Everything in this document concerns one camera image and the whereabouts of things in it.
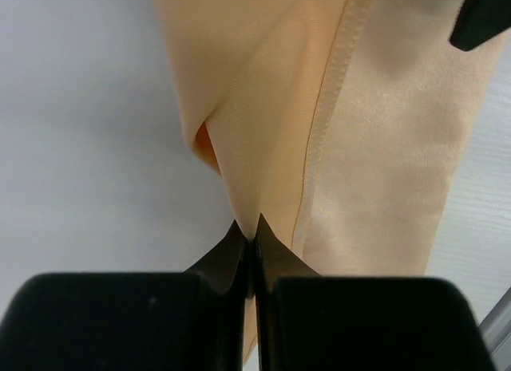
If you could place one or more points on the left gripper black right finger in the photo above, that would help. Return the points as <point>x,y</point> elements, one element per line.
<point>307,321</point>

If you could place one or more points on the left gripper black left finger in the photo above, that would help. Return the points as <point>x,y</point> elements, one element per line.
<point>193,320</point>

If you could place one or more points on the aluminium front rail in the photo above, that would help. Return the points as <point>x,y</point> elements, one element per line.
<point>495,329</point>

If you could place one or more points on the peach cloth napkin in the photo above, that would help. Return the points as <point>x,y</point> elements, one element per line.
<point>342,122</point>

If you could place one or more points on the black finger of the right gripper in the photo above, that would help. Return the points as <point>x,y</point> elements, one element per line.
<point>479,21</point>

